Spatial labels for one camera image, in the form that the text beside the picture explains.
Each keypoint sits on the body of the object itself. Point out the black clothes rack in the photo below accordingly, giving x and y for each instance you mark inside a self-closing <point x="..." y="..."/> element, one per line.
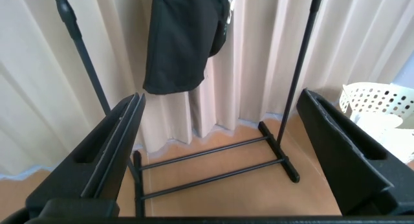
<point x="297" y="65"/>

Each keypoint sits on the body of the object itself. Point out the black shorts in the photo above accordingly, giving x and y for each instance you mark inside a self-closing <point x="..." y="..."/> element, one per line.
<point x="181" y="42"/>

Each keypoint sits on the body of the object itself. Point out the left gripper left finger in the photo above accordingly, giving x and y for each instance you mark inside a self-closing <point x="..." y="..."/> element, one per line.
<point x="74" y="182"/>

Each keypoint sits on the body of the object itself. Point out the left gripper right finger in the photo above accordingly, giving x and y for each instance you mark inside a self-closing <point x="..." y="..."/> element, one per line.
<point x="355" y="172"/>

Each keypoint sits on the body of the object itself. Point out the white garment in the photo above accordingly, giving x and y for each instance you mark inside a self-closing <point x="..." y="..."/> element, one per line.
<point x="388" y="133"/>

